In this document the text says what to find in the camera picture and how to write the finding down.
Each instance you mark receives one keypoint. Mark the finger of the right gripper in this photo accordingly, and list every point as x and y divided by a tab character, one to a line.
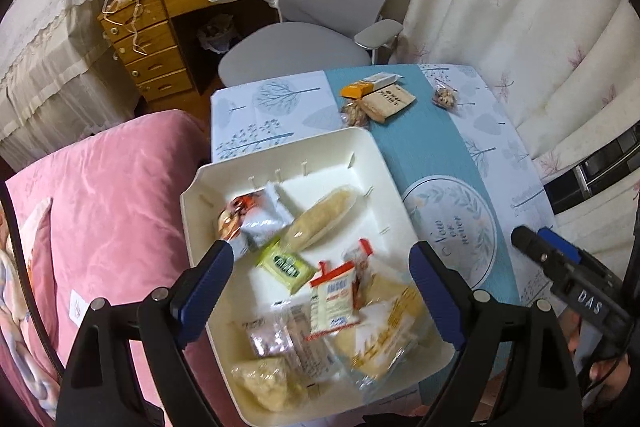
535	247
567	249

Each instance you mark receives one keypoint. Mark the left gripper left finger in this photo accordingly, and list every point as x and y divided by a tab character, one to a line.
127	366

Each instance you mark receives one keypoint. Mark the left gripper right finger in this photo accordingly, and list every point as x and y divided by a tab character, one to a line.
540	385

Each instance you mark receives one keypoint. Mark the clear bag yellow pastries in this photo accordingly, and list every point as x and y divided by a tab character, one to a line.
392	320

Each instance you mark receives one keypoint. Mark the clear round cake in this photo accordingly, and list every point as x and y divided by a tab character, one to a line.
283	330

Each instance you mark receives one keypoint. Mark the beige soda cracker packet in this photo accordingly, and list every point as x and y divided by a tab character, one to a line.
386	102

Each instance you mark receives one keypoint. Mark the red white snack packet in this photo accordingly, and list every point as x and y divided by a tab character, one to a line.
332	305

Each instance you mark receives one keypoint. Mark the long rice cracker pack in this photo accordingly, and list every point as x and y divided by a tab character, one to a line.
322	217

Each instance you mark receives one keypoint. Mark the green small snack packet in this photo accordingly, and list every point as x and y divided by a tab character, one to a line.
289	269

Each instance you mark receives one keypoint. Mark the white printed snack bag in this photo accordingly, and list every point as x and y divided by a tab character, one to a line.
263	215

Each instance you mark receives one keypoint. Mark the person's right hand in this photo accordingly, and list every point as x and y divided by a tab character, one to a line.
610	378

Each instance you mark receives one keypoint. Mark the leaf print tablecloth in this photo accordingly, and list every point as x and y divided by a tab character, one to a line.
463	174

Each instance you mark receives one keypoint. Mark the clear nut snack bag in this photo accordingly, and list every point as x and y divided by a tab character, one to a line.
444	96

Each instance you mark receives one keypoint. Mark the pink cushion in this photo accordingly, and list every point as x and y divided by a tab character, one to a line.
99	218

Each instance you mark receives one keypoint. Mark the peanut candy bag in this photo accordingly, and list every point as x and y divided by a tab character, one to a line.
353	115

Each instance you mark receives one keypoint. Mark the orange snack packet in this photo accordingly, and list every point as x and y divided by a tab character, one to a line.
357	90

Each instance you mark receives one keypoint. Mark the floral cream curtain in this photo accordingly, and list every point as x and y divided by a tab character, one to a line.
566	72

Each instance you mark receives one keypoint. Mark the lace covered cabinet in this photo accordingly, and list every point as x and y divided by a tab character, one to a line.
60	81

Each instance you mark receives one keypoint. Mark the wooden desk with drawers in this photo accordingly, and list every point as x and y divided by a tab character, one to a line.
144	38

